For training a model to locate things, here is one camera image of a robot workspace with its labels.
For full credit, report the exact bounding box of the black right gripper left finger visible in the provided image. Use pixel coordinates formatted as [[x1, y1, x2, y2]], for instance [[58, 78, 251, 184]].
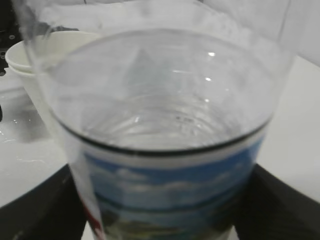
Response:
[[0, 165, 87, 240]]

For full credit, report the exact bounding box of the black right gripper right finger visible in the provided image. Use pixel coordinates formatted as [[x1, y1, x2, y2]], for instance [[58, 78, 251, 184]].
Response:
[[234, 164, 320, 240]]

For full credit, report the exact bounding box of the Nongfu Spring water bottle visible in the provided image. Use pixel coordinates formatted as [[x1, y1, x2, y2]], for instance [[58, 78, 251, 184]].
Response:
[[13, 0, 294, 240]]

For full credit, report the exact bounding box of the white paper cup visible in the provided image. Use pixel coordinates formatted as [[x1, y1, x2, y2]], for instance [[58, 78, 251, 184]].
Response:
[[5, 30, 101, 142]]

